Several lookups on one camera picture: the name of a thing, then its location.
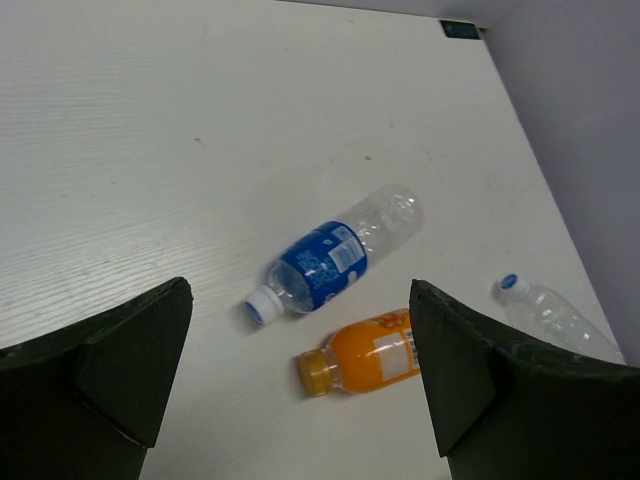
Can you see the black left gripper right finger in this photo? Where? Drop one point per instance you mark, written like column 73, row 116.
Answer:
column 505, row 405

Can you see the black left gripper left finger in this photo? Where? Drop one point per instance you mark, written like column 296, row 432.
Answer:
column 87, row 401

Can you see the orange juice bottle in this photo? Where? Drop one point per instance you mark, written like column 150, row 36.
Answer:
column 362, row 357

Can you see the clear bottle blue-white cap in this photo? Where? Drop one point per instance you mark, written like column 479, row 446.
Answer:
column 546, row 315

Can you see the blue label clear bottle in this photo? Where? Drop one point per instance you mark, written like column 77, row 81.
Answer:
column 333, row 256

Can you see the blue table label sticker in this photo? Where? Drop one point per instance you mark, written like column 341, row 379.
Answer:
column 460, row 30

